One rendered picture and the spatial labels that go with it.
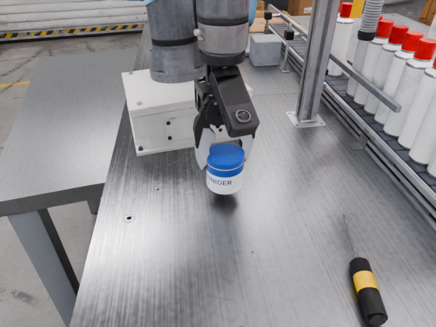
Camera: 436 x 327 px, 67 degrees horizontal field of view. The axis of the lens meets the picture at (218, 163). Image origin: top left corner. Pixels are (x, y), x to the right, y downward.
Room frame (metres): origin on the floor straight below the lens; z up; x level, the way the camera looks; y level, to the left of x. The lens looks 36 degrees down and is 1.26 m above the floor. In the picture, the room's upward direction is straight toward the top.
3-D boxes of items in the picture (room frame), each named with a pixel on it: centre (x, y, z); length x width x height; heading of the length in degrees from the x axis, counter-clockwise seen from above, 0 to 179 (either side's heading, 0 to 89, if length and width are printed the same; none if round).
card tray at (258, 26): (1.85, -0.26, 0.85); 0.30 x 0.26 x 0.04; 7
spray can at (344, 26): (1.00, -0.36, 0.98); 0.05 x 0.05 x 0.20
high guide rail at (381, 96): (1.14, -0.31, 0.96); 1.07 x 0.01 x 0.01; 7
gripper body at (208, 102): (0.51, 0.00, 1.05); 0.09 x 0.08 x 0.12; 17
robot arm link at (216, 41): (0.51, 0.00, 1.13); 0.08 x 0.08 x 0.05
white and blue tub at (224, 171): (0.49, -0.01, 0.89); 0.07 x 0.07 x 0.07
